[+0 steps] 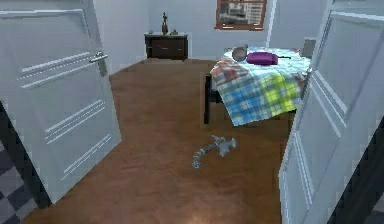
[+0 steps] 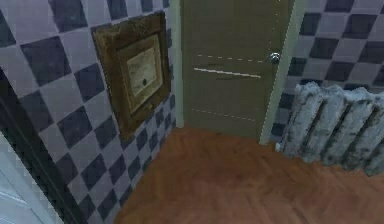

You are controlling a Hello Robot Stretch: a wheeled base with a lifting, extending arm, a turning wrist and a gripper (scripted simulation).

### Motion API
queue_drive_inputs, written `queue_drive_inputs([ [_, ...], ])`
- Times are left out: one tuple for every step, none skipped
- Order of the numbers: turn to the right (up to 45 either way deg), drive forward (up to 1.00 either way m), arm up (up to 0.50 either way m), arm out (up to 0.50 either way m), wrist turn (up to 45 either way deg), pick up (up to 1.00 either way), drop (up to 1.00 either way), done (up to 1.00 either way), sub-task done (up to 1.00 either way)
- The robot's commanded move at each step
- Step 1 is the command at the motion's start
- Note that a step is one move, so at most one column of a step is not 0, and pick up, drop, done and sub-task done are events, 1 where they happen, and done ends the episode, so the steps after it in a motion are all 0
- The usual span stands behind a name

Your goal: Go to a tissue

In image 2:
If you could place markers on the olive brown room door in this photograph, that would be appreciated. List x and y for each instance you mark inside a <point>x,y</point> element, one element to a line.
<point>230,66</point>

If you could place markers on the brown framed picture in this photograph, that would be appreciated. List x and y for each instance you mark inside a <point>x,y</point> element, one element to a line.
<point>133,71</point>

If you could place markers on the silver round door knob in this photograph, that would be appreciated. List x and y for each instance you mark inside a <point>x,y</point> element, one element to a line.
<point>275,57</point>

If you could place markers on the grey ribbed radiator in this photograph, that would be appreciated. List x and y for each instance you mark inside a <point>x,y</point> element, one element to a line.
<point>333,126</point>

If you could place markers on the white door with black frame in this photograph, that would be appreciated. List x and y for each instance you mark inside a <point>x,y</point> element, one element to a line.
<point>16,186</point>

